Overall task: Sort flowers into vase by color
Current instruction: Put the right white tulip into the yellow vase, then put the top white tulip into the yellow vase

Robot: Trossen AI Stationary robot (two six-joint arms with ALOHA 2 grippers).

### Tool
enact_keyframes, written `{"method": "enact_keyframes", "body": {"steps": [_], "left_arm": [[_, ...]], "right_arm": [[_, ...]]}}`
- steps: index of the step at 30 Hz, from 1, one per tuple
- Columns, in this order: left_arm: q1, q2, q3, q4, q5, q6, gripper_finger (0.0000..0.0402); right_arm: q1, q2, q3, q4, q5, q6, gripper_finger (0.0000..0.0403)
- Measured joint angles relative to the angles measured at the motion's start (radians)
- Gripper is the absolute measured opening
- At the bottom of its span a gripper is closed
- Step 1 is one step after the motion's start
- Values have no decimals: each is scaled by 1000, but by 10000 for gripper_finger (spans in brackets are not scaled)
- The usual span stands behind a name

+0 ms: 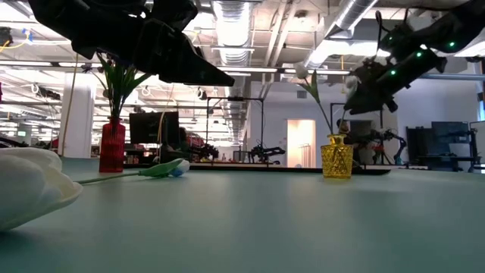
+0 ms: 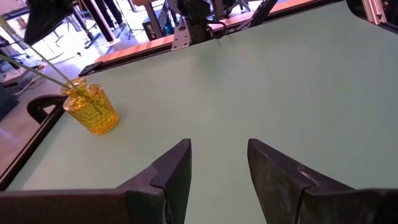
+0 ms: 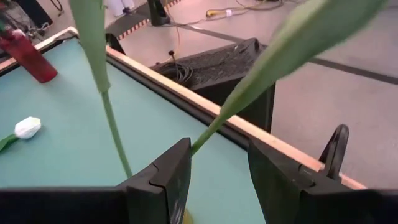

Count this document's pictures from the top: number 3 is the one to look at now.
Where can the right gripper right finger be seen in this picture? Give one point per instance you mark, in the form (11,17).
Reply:
(280,186)

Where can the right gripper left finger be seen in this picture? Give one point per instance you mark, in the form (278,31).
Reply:
(155,193)

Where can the white artificial tulip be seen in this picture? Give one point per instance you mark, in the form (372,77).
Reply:
(93,46)
(28,127)

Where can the yellow textured glass vase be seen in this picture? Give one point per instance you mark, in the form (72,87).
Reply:
(187,218)

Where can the red ribbed glass vase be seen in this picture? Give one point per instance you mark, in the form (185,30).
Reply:
(34,62)

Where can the green table mat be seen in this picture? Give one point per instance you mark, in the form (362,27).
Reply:
(62,149)

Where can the black computer tower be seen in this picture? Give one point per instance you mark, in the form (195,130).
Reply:
(224,71)

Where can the black mat with striped edge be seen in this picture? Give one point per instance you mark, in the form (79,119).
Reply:
(130,27)

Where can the black stand foot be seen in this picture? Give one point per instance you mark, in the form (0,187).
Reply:
(157,12)

